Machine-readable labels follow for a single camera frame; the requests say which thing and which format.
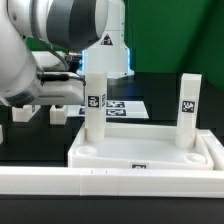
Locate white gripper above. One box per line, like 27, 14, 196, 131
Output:
32, 72, 85, 105

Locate white desk tabletop tray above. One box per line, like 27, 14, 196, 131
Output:
68, 123, 214, 170

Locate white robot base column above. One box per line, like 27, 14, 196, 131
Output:
77, 0, 134, 79

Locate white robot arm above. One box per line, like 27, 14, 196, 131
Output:
0, 0, 109, 107

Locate white sheet with fiducial tags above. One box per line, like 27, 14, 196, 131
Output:
68, 100, 149, 119

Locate white block at left edge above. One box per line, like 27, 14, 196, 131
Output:
0, 125, 3, 145

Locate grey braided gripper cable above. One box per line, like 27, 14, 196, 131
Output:
29, 0, 87, 88

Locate white front fence rail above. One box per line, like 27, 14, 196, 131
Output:
0, 166, 224, 198

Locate white fence rail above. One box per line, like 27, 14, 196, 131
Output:
203, 132, 224, 171
0, 166, 224, 198

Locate white right fence rail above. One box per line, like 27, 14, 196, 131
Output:
203, 132, 224, 171

